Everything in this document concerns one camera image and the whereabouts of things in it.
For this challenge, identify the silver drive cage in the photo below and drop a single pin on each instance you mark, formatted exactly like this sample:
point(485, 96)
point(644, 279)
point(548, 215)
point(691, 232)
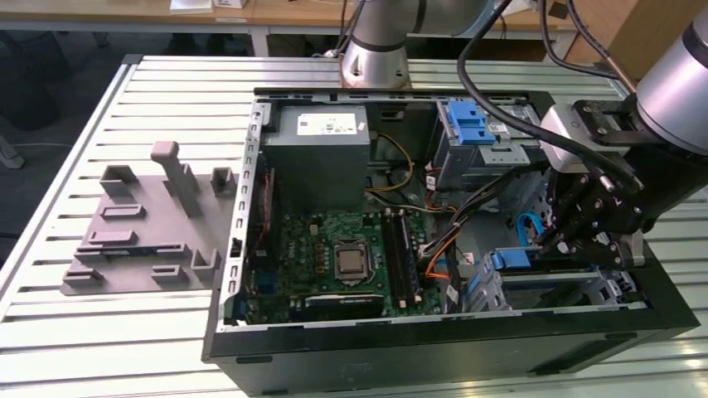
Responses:
point(497, 155)

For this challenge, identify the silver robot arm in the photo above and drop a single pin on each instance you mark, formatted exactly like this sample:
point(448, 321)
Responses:
point(675, 91)

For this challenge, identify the grey metal foot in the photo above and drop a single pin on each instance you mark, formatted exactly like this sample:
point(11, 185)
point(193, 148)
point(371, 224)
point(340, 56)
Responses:
point(11, 155)

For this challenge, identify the black PC case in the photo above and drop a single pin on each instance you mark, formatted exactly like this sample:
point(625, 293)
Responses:
point(387, 365)

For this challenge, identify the grey power supply unit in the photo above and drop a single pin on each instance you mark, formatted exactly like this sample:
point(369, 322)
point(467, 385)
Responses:
point(315, 174)

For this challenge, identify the white box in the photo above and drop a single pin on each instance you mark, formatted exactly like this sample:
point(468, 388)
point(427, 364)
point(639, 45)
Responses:
point(191, 5)
point(229, 3)

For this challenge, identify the black graphics card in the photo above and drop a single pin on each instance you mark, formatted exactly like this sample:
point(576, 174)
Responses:
point(343, 304)

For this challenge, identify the small silver wrist camera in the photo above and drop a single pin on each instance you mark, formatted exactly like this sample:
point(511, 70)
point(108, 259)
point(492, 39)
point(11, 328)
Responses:
point(637, 253)

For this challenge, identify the hard disk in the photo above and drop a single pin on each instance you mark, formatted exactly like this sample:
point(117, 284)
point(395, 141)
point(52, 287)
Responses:
point(511, 259)

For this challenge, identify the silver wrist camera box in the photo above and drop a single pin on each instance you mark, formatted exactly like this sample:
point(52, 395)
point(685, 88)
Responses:
point(564, 141)

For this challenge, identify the green motherboard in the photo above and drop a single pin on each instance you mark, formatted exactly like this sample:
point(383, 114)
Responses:
point(301, 248)

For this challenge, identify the wooden desk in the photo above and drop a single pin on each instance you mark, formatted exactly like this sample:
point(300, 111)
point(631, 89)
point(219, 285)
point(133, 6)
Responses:
point(260, 14)

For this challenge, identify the blue plastic drive latch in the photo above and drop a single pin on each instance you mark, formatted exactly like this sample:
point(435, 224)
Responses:
point(469, 124)

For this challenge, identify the silver CPU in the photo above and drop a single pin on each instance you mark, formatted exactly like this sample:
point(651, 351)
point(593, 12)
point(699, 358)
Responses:
point(349, 261)

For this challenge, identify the grey parts rack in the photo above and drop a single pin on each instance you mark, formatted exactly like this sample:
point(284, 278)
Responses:
point(155, 232)

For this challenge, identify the wooden cabinet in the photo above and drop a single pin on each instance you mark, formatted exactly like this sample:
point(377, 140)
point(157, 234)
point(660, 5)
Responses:
point(647, 29)

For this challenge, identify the silver disk bay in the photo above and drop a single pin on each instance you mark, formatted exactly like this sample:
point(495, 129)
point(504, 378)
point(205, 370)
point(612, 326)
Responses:
point(553, 278)

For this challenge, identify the black RAM stick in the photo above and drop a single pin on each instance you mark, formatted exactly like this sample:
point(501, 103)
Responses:
point(411, 257)

